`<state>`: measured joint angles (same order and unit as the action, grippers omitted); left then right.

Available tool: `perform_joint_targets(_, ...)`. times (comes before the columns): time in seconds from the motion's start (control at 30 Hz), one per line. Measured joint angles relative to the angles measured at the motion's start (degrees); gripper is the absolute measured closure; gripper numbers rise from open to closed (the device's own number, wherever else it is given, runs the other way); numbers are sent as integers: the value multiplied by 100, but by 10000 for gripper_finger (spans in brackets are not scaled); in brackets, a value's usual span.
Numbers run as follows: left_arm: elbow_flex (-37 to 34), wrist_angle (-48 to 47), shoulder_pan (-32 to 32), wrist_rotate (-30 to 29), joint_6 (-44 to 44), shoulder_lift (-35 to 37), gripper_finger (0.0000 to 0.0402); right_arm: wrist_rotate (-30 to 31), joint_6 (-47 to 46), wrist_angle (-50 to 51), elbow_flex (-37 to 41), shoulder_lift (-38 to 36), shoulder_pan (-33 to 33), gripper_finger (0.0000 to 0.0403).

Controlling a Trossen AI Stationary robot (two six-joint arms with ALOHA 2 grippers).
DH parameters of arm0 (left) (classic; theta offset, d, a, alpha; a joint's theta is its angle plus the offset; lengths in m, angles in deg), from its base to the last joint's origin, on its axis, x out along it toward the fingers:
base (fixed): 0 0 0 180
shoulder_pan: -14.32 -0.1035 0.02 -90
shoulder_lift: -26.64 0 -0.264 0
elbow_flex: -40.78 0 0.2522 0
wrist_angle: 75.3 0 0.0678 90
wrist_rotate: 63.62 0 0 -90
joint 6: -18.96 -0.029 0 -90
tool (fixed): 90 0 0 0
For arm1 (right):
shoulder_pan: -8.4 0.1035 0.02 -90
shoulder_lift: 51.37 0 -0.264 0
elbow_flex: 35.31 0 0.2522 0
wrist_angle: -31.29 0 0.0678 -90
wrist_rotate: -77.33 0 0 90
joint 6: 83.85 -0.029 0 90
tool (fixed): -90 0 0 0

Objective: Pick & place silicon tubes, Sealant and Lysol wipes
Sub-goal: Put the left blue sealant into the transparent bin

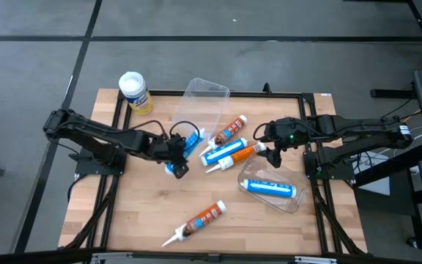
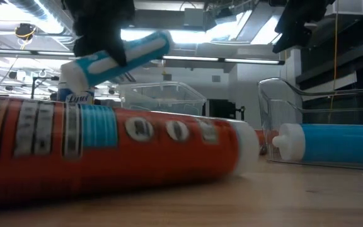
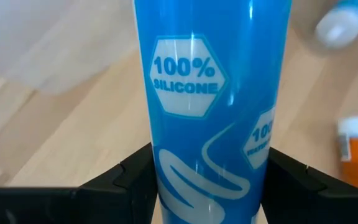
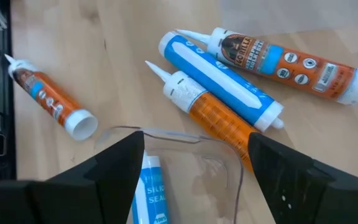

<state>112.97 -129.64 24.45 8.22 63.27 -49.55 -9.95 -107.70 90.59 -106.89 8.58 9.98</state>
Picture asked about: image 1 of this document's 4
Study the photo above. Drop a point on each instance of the bright orange sealant tube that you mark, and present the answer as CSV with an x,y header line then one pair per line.
x,y
240,155

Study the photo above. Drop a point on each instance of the orange brown caulk tube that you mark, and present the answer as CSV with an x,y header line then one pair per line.
x,y
201,220
229,132

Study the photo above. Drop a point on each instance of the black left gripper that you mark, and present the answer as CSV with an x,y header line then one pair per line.
x,y
167,148

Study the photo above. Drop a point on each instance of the small clear plastic bin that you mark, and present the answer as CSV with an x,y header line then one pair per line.
x,y
288,203

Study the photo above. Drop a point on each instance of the small black clamp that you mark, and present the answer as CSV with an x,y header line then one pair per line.
x,y
266,88

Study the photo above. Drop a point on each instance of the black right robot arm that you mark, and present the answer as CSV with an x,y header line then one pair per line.
x,y
361,128

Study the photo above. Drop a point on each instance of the blue white silicone tube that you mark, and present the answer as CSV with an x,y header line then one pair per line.
x,y
192,141
269,188
222,152

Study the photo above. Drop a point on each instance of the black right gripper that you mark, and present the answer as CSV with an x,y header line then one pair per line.
x,y
288,132

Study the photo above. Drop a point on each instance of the large clear plastic bin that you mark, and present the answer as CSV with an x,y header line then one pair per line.
x,y
203,102

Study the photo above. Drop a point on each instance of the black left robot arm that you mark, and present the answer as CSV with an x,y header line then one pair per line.
x,y
97,133

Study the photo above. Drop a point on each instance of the silver aluminium bracket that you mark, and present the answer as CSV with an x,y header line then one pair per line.
x,y
315,260
112,255

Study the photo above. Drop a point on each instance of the black metal table frame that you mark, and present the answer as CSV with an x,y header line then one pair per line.
x,y
233,94

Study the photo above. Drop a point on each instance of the Lysol wipes canister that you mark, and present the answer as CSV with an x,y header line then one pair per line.
x,y
137,97

